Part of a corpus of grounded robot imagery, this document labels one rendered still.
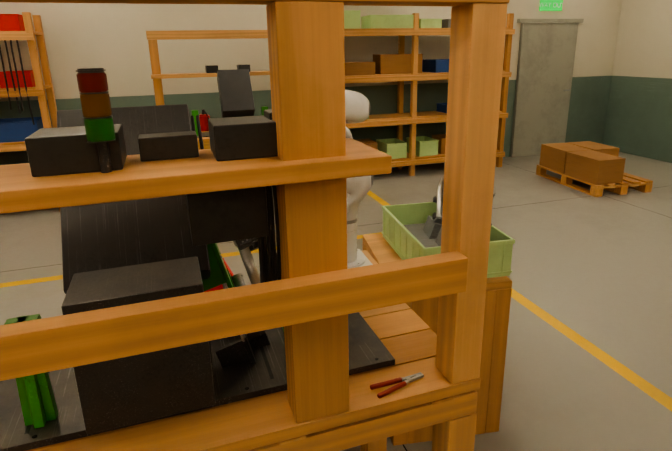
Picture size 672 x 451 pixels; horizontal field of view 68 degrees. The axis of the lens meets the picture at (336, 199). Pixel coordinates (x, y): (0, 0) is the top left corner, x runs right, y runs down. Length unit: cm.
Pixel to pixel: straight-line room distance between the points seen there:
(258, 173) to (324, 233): 22
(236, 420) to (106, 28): 599
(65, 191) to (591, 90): 914
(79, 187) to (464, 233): 85
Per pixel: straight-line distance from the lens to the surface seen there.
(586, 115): 967
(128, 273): 134
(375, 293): 116
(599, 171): 671
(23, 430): 151
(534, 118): 889
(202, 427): 138
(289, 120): 103
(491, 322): 236
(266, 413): 138
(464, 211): 125
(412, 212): 271
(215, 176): 98
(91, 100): 102
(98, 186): 99
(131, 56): 689
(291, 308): 110
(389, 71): 696
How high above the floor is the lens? 176
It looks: 17 degrees down
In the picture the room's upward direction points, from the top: 1 degrees counter-clockwise
